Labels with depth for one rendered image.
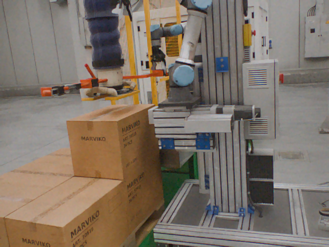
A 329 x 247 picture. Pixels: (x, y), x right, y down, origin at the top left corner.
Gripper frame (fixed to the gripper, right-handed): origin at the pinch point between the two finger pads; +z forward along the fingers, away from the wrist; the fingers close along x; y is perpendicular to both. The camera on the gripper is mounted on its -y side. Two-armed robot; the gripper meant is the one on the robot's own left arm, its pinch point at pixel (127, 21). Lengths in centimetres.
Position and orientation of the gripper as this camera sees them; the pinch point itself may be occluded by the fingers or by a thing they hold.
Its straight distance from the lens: 188.1
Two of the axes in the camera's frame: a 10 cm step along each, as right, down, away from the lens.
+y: -9.5, 0.1, 3.2
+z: 0.8, 9.7, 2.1
